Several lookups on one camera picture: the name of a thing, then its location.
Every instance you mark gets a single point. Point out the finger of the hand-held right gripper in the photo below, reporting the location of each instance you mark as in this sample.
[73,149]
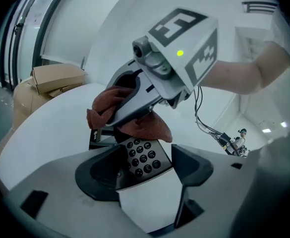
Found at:
[121,69]
[134,105]

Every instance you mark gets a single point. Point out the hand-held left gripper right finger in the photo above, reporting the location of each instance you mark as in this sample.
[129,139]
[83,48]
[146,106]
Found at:
[209,182]

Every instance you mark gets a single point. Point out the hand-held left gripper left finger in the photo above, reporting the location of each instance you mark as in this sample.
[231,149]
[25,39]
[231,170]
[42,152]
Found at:
[60,182]

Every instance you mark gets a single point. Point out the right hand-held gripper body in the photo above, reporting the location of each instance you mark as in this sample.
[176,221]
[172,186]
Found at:
[184,46]

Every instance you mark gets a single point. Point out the person's right forearm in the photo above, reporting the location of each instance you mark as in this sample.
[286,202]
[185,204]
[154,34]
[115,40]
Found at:
[246,76]

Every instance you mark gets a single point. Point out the flat cardboard box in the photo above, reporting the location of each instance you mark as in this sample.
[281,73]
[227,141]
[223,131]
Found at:
[60,77]

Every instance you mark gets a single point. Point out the rectangular ceiling light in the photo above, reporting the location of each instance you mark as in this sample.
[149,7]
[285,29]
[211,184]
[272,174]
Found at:
[266,130]
[283,124]

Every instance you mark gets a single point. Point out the ceiling air vent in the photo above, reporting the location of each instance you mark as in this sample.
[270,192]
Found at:
[260,7]

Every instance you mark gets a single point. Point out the large taped cardboard box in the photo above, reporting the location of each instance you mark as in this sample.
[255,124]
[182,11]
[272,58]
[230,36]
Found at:
[23,100]

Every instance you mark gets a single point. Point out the person's white shirt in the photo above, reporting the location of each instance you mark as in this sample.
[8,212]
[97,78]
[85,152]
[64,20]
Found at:
[286,33]

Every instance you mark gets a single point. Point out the black-framed glass doors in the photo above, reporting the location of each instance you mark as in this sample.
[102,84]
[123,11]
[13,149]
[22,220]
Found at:
[23,33]

